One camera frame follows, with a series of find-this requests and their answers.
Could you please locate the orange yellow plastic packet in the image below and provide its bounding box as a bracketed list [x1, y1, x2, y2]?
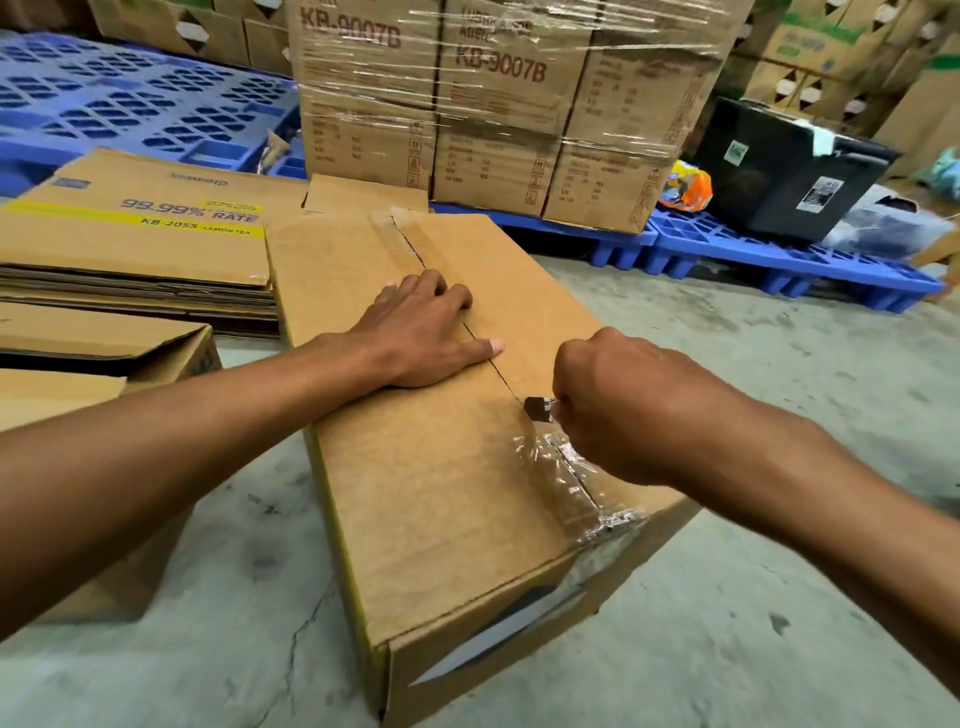
[657, 159, 714, 214]

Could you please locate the black plastic crate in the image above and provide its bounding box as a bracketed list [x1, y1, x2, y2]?
[693, 96, 903, 243]

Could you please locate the row of plain cardboard boxes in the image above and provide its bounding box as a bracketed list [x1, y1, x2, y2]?
[85, 0, 295, 77]

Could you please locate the stack of flattened cardboard cartons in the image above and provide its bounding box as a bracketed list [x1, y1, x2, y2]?
[0, 147, 432, 343]

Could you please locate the blue plastic pallet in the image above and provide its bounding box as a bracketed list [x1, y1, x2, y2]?
[0, 127, 310, 198]
[430, 201, 660, 272]
[0, 28, 303, 162]
[645, 207, 947, 315]

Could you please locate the open brown cardboard box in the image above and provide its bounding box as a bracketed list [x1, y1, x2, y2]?
[0, 300, 225, 625]

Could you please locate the person's left forearm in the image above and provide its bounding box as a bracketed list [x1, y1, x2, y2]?
[0, 330, 387, 643]

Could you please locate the teal plastic bag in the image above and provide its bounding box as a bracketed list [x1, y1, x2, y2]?
[928, 145, 960, 190]

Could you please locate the person's right forearm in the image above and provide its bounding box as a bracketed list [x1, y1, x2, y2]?
[675, 396, 960, 680]

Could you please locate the pile of green-print cardboard boxes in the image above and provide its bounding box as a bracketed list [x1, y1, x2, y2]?
[729, 0, 960, 180]

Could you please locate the shrink-wrapped stack of cardboard boxes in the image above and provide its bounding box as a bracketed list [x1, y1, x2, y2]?
[285, 0, 756, 236]

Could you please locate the person's right hand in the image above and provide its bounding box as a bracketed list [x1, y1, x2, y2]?
[549, 327, 742, 494]

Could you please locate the taped brown cardboard box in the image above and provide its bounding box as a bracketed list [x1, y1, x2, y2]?
[264, 209, 703, 728]

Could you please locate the clear plastic bag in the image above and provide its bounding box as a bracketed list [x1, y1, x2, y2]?
[820, 183, 955, 261]

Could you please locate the person's left hand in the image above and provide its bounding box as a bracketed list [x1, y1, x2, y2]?
[345, 269, 506, 390]

